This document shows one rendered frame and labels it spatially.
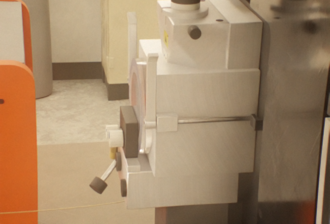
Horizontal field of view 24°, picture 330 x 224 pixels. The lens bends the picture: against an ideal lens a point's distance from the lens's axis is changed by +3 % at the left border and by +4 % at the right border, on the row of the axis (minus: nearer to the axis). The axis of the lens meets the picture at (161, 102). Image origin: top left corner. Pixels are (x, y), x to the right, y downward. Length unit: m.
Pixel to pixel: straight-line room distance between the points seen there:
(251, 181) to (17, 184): 0.47
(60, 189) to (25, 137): 0.55
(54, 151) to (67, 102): 2.21
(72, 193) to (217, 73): 0.97
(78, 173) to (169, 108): 1.03
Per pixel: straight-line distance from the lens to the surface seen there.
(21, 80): 1.03
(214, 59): 0.65
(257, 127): 0.65
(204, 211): 0.71
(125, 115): 0.69
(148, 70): 0.62
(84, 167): 1.68
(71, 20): 4.20
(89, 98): 4.02
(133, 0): 3.81
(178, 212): 0.71
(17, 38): 1.14
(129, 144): 0.68
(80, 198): 1.56
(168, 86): 0.63
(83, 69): 4.28
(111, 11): 3.81
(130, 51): 0.73
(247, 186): 0.71
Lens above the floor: 1.46
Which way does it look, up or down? 22 degrees down
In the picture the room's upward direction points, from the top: 2 degrees clockwise
